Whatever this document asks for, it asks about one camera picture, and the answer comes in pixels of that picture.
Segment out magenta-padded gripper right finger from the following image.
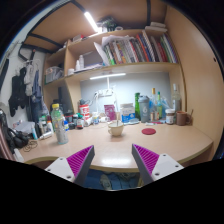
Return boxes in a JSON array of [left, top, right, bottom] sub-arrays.
[[131, 143, 185, 186]]

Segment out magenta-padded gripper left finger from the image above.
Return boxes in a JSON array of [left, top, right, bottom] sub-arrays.
[[44, 144, 96, 188]]

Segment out clear yellow-capped drink bottle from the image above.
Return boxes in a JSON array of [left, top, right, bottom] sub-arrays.
[[50, 103, 70, 145]]

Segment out flat round red coaster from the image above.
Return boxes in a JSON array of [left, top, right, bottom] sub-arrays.
[[141, 127, 157, 136]]

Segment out white lying tube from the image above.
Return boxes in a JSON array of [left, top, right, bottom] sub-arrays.
[[38, 130, 54, 141]]

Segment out white orange-capped bottle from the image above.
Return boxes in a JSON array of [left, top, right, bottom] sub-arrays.
[[46, 119, 54, 134]]

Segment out black rubber band loops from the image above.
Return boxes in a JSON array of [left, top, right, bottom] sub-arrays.
[[22, 139, 39, 153]]

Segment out dark red-labelled small bottle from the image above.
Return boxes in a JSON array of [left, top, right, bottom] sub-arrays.
[[76, 114, 85, 130]]

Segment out cream ceramic cup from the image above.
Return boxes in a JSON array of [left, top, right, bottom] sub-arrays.
[[107, 120, 125, 137]]

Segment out grey shaker bottle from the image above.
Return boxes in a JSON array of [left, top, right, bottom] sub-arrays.
[[138, 95, 151, 123]]

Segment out red and white can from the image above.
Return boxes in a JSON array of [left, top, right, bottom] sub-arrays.
[[79, 104, 91, 121]]

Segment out black bag with headphones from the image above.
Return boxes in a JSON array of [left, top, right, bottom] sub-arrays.
[[0, 109, 31, 151]]

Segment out blue plastic bag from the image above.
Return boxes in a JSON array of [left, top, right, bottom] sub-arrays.
[[160, 96, 174, 119]]

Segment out blue and white carton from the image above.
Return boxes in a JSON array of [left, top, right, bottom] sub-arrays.
[[119, 102, 137, 124]]

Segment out clear gold-capped glass bottle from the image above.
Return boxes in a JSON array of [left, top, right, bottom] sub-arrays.
[[149, 87, 158, 122]]

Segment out tall green bottle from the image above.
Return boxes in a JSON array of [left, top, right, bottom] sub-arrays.
[[134, 92, 141, 120]]

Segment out clear white-capped glass bottle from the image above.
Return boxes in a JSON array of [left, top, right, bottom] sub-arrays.
[[171, 83, 183, 114]]

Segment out magenta pouch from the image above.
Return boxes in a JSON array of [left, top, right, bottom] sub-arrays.
[[103, 104, 118, 121]]

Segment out blue hanging garment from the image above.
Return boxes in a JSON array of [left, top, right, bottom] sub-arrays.
[[31, 69, 44, 113]]

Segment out black hanging garment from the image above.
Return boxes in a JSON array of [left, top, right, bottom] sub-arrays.
[[8, 66, 28, 118]]

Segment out white hanging garment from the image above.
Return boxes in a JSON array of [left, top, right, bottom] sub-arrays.
[[23, 63, 36, 96]]

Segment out white under-shelf light bar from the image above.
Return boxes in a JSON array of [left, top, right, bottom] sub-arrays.
[[89, 72, 127, 81]]

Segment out wooden shelf unit with books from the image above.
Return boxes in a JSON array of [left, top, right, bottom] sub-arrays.
[[42, 20, 188, 116]]

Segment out white ceiling tube light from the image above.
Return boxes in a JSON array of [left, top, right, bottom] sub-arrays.
[[83, 11, 100, 33]]

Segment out white wall socket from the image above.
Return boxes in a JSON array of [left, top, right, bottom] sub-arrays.
[[98, 88, 113, 98]]

